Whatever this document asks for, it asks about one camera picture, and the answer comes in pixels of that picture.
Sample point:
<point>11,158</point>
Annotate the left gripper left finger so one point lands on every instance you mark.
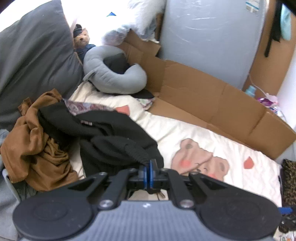
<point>67,211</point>

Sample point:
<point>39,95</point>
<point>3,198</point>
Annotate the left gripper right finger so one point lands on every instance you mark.
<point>225,210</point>

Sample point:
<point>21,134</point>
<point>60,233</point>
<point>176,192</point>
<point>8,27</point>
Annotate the black knit garment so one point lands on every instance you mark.
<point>109,141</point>

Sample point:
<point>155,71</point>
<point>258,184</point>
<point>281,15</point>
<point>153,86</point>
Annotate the leopard print cloth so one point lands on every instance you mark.
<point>287,179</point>

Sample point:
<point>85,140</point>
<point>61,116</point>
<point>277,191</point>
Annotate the brown crumpled garment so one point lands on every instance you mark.
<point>30,155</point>

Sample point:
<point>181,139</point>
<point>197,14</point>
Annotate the cream bear print duvet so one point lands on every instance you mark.
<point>187,147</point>

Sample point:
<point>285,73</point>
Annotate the purple white plastic bag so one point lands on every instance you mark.
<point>269,101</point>

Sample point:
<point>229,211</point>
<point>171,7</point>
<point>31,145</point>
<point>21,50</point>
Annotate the teal bottle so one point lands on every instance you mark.
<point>250,91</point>

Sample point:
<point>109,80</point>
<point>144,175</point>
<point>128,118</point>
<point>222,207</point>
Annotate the small colourful patterned cloth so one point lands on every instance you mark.
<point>146,103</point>

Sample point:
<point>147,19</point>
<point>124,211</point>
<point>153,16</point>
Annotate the brown cardboard sheet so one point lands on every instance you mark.
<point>189,95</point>

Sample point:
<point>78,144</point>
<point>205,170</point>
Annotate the grey neck pillow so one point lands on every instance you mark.
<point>133,80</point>

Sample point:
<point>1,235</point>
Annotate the dark grey pillow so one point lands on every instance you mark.
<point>37,55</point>

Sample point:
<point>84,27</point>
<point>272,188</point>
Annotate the brown teddy bear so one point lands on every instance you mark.
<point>81,41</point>

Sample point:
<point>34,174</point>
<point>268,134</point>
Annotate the plastic wrapped grey mattress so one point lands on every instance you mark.
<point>218,37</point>

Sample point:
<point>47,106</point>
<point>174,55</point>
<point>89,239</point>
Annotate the white fluffy plush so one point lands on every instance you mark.
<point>137,16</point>

